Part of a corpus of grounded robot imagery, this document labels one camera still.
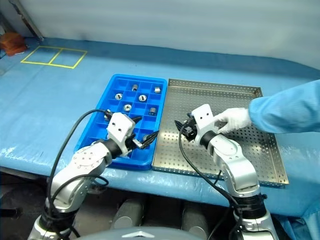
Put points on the person's blue gown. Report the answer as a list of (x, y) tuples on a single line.
[(312, 225)]

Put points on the grey robot torso with logo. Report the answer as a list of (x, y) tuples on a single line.
[(150, 235)]

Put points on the grey metal frame bar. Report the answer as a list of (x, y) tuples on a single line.
[(29, 23)]

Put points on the orange brown object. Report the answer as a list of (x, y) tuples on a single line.
[(12, 43)]

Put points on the small metal roller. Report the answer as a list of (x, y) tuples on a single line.
[(152, 110), (135, 87), (118, 96), (145, 137), (142, 97), (127, 107), (157, 89)]

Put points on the person's white gloved hand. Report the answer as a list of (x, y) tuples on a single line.
[(235, 118)]

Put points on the perforated steel tray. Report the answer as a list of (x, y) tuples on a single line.
[(250, 155)]

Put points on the dark grey rounded cylinder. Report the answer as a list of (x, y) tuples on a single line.
[(127, 212), (195, 220)]

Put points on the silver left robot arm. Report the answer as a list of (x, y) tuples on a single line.
[(85, 160)]

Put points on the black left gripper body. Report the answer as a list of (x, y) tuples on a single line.
[(131, 143)]

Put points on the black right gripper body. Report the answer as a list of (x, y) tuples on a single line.
[(190, 130)]

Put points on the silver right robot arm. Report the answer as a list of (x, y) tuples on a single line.
[(237, 165)]

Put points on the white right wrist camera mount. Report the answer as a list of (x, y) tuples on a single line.
[(203, 117)]

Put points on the blue plastic compartment tray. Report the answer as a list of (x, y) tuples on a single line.
[(100, 125)]

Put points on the blue plastic table cover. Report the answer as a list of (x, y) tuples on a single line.
[(62, 100)]

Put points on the person's blue sleeved forearm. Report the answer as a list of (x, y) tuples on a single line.
[(287, 110)]

